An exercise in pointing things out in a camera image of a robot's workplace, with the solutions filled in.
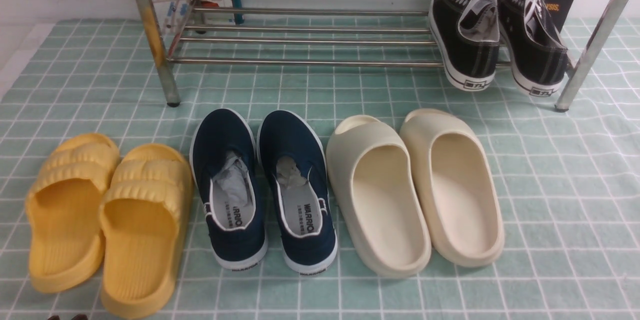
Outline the black canvas sneaker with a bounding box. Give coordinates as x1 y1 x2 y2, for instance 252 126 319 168
497 0 569 97
429 0 500 92

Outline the metal shoe rack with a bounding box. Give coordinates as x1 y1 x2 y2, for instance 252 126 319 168
135 0 630 113

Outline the right navy slip-on shoe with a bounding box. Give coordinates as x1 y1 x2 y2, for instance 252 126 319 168
256 110 338 276

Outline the navy slip-on shoe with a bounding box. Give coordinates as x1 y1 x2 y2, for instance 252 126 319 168
256 110 338 276
189 108 268 271

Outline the left cream foam slide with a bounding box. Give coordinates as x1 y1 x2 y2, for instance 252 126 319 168
326 115 432 278

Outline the cream foam slide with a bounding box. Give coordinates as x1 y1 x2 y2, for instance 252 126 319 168
326 115 432 278
399 108 505 267

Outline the left navy slip-on shoe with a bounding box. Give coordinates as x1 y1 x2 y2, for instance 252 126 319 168
189 108 268 271

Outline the right cream foam slide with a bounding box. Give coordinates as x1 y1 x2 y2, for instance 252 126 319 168
399 108 505 267

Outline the right yellow slide sandal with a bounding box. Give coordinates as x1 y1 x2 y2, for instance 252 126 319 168
98 143 194 319

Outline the yellow slide sandal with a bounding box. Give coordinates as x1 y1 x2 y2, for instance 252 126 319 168
25 133 121 293
98 143 194 319

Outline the green checkered tablecloth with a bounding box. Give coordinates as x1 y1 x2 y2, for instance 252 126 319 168
0 19 639 319

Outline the left yellow slide sandal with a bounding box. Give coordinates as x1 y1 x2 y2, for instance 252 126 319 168
25 133 121 293

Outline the dark object at bottom edge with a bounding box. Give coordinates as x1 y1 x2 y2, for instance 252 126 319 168
46 313 89 320

